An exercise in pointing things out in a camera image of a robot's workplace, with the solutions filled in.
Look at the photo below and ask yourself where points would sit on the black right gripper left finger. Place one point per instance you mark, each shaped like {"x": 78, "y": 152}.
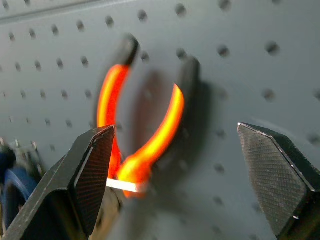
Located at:
{"x": 62, "y": 180}

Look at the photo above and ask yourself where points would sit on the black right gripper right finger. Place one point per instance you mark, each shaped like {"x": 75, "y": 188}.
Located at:
{"x": 275, "y": 175}

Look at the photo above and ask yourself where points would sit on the orange and black needle-nose pliers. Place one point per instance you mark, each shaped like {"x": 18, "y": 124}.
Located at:
{"x": 110, "y": 87}

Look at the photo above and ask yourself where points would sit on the grey pegboard panel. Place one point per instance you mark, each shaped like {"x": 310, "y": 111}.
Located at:
{"x": 225, "y": 25}

